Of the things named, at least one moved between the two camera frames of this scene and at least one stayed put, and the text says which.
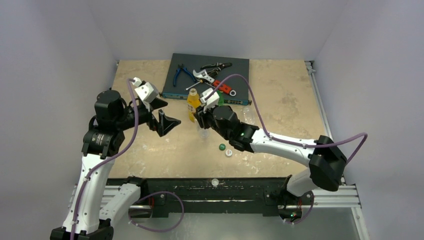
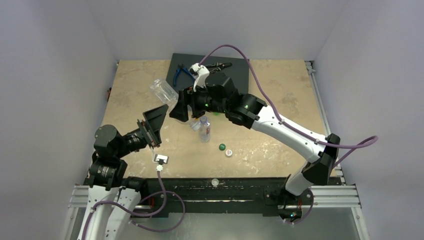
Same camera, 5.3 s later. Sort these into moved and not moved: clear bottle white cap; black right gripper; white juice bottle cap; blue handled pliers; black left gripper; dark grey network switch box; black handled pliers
Moved: clear bottle white cap; black right gripper; black left gripper
Not moved: dark grey network switch box; blue handled pliers; white juice bottle cap; black handled pliers
